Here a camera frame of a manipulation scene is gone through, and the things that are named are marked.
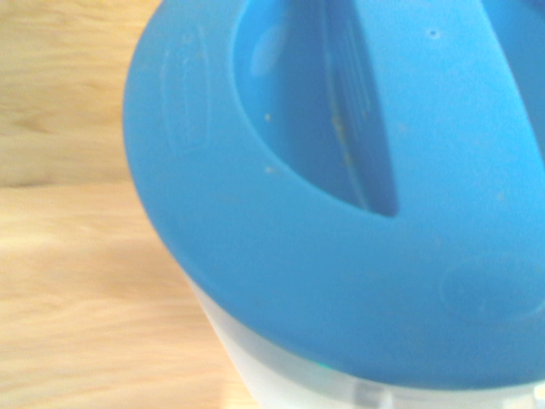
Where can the translucent pitcher with blue lid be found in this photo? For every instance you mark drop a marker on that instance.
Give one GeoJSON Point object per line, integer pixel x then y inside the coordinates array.
{"type": "Point", "coordinates": [323, 255]}

